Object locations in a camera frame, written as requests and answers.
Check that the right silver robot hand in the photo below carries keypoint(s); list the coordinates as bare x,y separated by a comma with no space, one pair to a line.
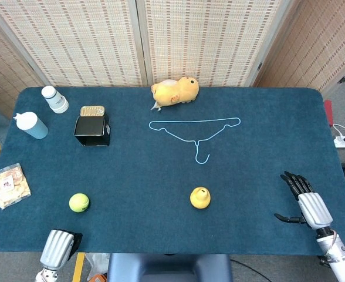
310,205

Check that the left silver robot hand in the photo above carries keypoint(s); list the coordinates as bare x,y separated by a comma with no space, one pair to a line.
56,246

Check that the yellow tennis ball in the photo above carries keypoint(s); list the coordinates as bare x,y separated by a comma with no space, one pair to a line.
79,202

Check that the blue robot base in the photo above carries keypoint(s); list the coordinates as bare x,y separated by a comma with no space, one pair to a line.
169,268

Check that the black open box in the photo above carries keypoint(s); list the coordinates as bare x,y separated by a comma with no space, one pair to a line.
91,130

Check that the clear plastic bag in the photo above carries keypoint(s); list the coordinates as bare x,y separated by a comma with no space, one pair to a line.
97,263

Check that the orange object on floor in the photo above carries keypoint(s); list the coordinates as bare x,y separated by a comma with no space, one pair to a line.
97,277

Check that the clear bag of snacks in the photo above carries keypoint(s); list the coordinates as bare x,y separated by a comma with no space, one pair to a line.
10,185

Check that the yellow rubber duck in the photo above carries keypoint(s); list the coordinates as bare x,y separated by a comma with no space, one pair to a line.
200,198

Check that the blue cup with white lid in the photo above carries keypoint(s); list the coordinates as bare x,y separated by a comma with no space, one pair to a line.
31,124

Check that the blue tablecloth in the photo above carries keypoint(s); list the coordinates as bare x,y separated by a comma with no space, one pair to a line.
160,176

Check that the gold sardine tin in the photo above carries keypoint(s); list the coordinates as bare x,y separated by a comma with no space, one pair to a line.
92,111

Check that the white pill bottle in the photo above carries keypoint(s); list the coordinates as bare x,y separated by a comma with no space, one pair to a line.
55,99

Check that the yellow plush toy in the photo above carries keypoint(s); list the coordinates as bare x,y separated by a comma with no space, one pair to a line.
175,92

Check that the bamboo folding screen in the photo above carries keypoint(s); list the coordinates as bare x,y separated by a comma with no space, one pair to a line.
160,41

